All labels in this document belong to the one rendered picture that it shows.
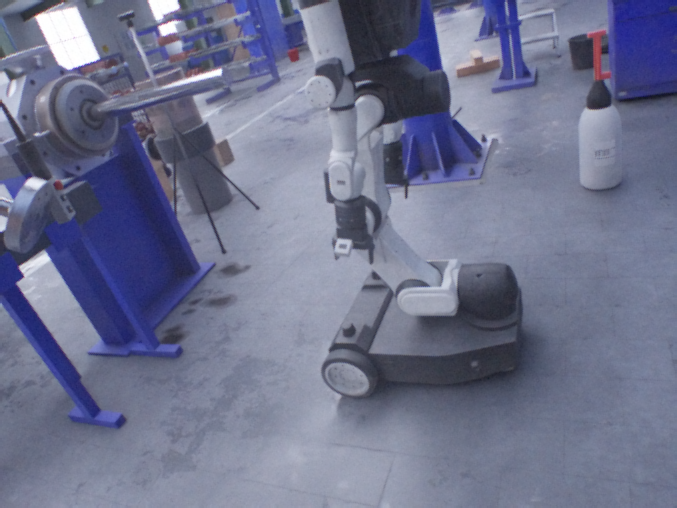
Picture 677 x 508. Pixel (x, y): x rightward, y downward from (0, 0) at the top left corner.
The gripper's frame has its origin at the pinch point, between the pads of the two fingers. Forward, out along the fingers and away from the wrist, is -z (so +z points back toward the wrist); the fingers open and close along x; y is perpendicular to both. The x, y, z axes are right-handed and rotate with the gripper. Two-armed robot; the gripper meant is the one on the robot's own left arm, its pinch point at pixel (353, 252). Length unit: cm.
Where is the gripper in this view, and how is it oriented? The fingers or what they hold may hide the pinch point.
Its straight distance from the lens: 145.8
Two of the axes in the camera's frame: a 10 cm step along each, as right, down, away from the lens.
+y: -3.4, 5.5, -7.7
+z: -0.8, -8.3, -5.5
